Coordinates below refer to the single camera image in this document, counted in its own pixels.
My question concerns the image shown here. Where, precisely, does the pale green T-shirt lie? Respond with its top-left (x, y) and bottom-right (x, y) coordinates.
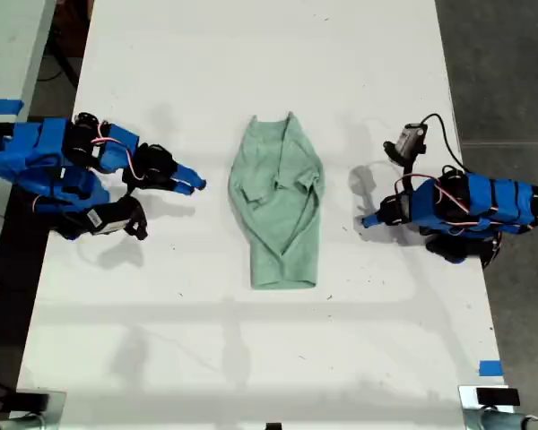
top-left (227, 111), bottom-right (326, 291)

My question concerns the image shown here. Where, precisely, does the white side table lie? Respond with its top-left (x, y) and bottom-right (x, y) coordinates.
top-left (0, 0), bottom-right (57, 288)

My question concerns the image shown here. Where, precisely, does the metal table clamp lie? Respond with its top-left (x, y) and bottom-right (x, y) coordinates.
top-left (456, 383), bottom-right (522, 430)
top-left (12, 388), bottom-right (68, 430)

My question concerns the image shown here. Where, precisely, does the metal tube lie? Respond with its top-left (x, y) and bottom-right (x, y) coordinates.
top-left (478, 408), bottom-right (538, 430)

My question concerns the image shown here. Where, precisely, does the red white servo wire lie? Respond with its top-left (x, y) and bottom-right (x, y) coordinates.
top-left (96, 119), bottom-right (141, 181)
top-left (393, 173), bottom-right (492, 228)

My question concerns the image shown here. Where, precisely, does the black camera stalk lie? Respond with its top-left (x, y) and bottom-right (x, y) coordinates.
top-left (118, 194), bottom-right (150, 242)
top-left (382, 140), bottom-right (416, 181)

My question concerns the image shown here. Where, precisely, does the black camera box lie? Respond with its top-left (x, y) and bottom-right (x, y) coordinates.
top-left (396, 123), bottom-right (429, 156)
top-left (61, 203), bottom-right (134, 242)

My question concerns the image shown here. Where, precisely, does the black camera cable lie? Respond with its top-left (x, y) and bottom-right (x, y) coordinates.
top-left (419, 113), bottom-right (470, 176)

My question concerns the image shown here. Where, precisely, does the black floor cable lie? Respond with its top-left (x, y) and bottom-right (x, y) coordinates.
top-left (38, 26), bottom-right (80, 91)

